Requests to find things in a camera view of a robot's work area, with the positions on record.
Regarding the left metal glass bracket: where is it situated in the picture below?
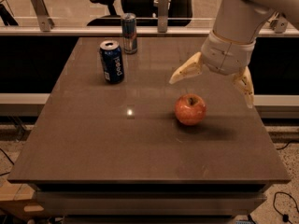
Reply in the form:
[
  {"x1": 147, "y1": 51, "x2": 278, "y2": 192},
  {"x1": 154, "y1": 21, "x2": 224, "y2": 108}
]
[{"x1": 30, "y1": 0, "x2": 54, "y2": 32}]

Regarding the metal glass bracket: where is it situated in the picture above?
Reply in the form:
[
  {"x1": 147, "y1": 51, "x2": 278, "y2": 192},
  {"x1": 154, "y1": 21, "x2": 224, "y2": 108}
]
[
  {"x1": 158, "y1": 0, "x2": 168, "y2": 33},
  {"x1": 269, "y1": 13, "x2": 288, "y2": 34},
  {"x1": 30, "y1": 0, "x2": 54, "y2": 32}
]

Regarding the cardboard box under table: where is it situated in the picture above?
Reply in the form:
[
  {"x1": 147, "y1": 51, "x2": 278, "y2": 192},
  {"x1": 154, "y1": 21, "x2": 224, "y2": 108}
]
[{"x1": 0, "y1": 181, "x2": 49, "y2": 221}]

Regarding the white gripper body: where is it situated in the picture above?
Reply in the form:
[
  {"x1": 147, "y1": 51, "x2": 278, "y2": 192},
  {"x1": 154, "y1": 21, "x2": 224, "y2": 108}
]
[{"x1": 201, "y1": 31, "x2": 255, "y2": 75}]

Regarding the blue pepsi can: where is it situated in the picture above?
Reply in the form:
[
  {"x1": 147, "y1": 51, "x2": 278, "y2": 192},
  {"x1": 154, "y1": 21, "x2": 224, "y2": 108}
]
[{"x1": 99, "y1": 40, "x2": 124, "y2": 84}]

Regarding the black office chair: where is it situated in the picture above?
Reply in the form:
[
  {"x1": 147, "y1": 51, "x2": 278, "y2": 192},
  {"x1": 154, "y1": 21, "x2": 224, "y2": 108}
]
[{"x1": 87, "y1": 0, "x2": 192, "y2": 26}]

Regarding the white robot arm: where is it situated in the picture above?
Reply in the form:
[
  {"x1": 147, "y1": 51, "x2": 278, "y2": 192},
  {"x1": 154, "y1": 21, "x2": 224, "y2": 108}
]
[{"x1": 169, "y1": 0, "x2": 299, "y2": 107}]

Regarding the right metal glass bracket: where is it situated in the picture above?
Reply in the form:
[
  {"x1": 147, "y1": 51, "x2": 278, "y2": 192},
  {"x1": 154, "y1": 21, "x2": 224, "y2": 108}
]
[{"x1": 269, "y1": 13, "x2": 288, "y2": 34}]

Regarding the black floor cable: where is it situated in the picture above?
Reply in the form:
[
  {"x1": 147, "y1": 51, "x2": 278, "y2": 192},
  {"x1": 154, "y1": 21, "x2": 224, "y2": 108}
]
[{"x1": 272, "y1": 191, "x2": 299, "y2": 224}]

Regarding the red bull can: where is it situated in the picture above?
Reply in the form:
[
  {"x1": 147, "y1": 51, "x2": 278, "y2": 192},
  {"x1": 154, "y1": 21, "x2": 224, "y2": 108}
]
[{"x1": 121, "y1": 13, "x2": 137, "y2": 54}]

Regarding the red apple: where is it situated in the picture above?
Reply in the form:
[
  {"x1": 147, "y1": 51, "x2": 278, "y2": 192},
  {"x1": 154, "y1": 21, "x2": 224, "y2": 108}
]
[{"x1": 175, "y1": 93, "x2": 206, "y2": 126}]

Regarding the middle metal glass bracket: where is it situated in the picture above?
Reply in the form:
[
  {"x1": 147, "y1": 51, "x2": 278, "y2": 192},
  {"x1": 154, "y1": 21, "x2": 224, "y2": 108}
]
[{"x1": 158, "y1": 0, "x2": 168, "y2": 33}]

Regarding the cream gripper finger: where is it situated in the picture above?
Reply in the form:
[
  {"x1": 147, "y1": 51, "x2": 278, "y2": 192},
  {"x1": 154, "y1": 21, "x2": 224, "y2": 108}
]
[
  {"x1": 169, "y1": 52, "x2": 203, "y2": 84},
  {"x1": 233, "y1": 67, "x2": 254, "y2": 108}
]

